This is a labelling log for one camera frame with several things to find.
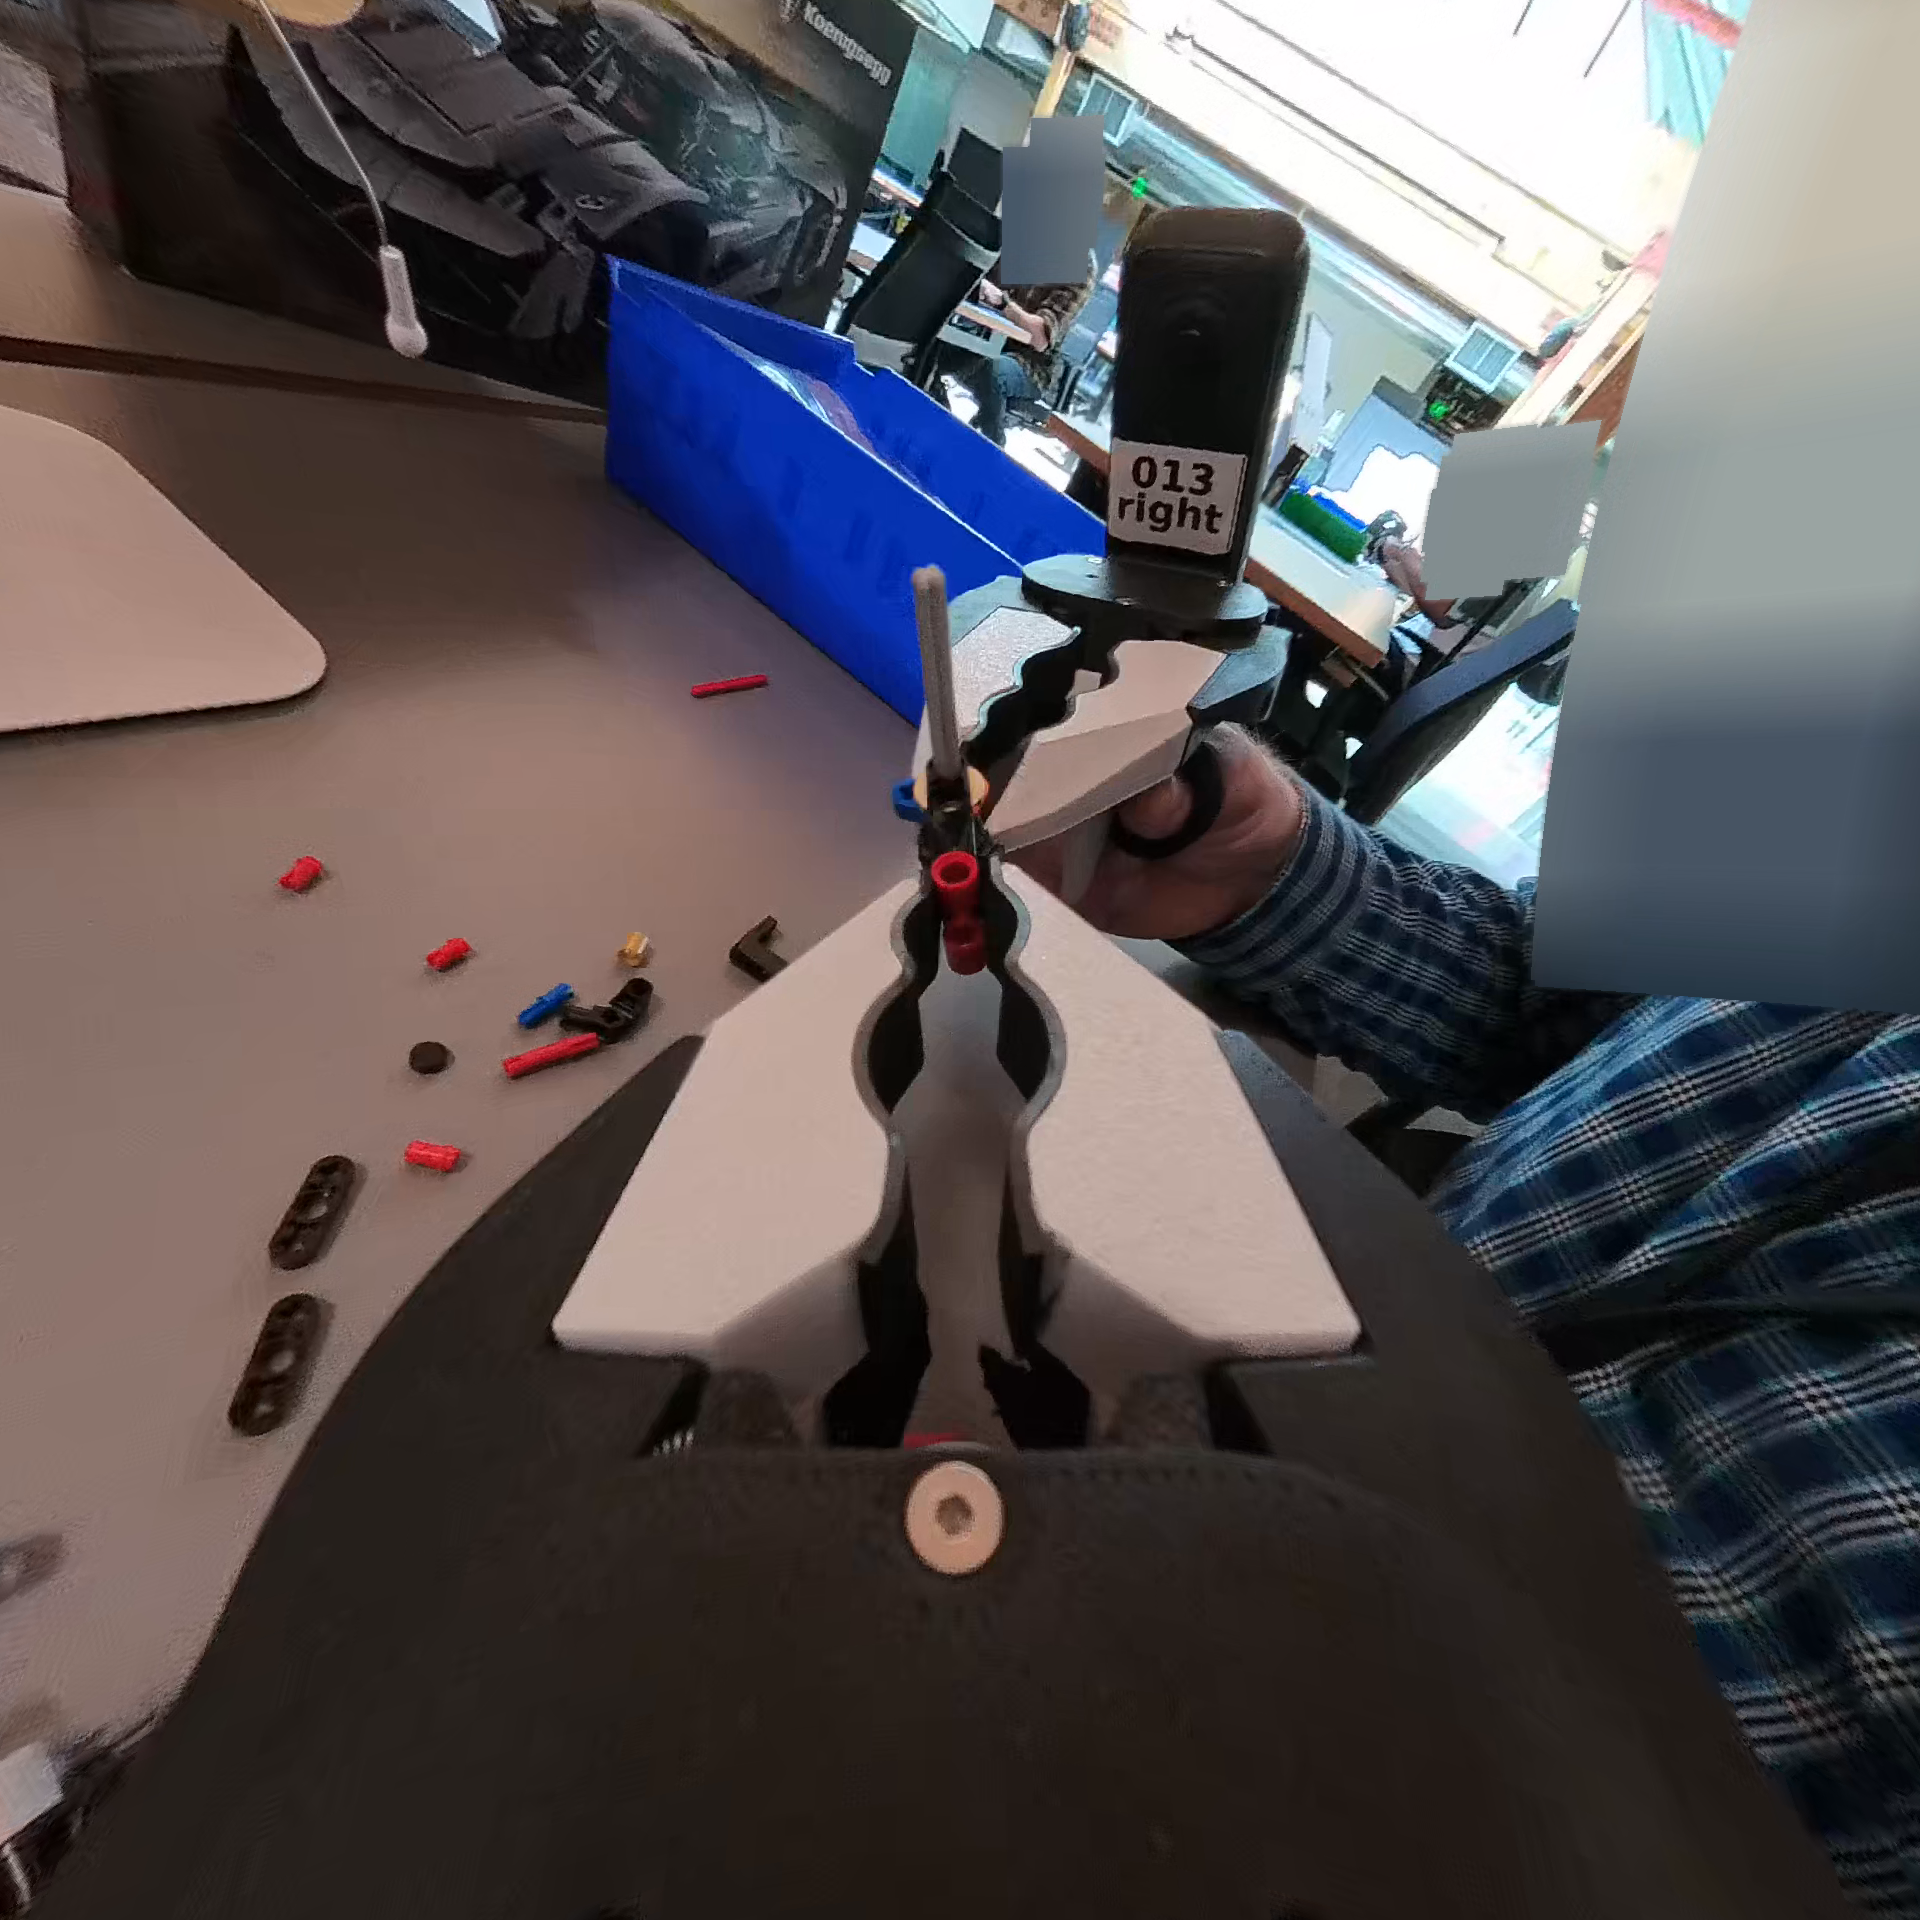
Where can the black office chair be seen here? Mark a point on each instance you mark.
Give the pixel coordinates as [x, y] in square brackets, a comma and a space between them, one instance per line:
[1455, 704]
[915, 284]

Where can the small lego subassembly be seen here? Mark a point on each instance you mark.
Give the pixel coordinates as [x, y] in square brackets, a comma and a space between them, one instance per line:
[954, 878]

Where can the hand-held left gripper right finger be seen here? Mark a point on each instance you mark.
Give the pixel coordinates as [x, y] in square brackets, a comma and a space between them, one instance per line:
[1171, 1184]

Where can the black lego connector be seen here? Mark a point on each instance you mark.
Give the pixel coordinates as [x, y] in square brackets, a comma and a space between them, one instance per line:
[610, 1014]

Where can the red lego axle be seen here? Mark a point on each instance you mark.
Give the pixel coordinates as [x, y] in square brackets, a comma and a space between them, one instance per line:
[730, 687]
[551, 1056]

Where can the black lego beam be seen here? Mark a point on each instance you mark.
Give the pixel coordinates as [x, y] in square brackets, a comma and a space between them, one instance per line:
[312, 1210]
[278, 1363]

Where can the person's right forearm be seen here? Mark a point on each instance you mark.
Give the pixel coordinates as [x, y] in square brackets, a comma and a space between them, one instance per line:
[1396, 962]

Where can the person's right hand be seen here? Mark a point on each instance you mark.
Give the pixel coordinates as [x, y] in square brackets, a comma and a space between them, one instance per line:
[1244, 856]

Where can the person's torso in plaid shirt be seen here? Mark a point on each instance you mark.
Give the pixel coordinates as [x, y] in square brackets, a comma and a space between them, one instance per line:
[1725, 1202]

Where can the blue plastic bin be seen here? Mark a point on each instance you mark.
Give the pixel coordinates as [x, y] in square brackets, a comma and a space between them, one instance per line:
[780, 495]

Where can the clear bag of lego parts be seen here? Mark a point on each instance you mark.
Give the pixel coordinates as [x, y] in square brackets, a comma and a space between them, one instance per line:
[840, 405]

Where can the blue lego pin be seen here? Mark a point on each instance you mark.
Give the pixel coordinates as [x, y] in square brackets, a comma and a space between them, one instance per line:
[544, 1004]

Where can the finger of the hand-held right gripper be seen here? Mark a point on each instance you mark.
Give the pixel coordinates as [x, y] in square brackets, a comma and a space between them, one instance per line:
[1110, 735]
[998, 646]

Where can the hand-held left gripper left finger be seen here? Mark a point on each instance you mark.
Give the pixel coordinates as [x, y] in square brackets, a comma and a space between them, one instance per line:
[751, 1202]

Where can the white page holder clip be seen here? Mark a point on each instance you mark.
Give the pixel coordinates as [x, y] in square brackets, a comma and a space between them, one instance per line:
[404, 308]

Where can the white book stand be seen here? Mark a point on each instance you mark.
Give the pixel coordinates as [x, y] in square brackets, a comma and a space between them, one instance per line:
[120, 599]

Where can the black lego set box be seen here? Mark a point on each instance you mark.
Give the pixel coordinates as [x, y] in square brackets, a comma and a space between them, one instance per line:
[525, 150]

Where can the black angled lego piece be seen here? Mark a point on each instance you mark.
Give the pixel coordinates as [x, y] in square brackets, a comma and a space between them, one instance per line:
[757, 950]

